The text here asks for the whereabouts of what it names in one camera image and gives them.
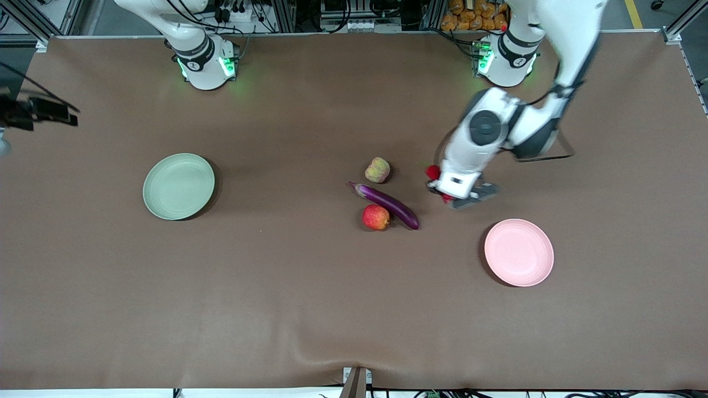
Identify brown table cloth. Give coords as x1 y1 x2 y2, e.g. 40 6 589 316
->
0 30 708 391

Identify aluminium frame post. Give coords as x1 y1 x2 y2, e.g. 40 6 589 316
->
662 0 708 45
271 0 297 33
420 0 446 31
0 0 51 48

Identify orange toy food pile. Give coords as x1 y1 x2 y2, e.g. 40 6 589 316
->
441 0 511 32

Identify purple eggplant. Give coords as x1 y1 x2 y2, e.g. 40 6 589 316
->
348 181 420 231

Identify metal table edge bracket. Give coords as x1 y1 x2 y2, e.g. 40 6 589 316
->
340 366 373 398

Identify grey electrical control unit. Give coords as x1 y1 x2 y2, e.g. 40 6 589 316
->
320 0 403 33

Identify red chili pepper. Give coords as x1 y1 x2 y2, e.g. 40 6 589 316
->
425 164 454 204

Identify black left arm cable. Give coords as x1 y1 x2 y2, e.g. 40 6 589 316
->
513 30 603 163

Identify red apple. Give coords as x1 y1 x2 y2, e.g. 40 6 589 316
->
362 204 392 231

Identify pale yellow pink peach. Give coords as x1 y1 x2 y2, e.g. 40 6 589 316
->
365 157 391 184

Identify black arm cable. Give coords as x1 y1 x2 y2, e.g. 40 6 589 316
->
513 30 603 163
0 61 81 113

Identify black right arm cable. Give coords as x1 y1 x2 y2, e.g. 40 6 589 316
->
0 61 81 113

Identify white power strip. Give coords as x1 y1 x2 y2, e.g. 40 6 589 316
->
213 0 277 24

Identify pale green round plate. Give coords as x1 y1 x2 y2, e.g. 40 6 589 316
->
142 153 216 221

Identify pink round plate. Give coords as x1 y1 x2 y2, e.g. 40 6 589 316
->
484 219 555 287

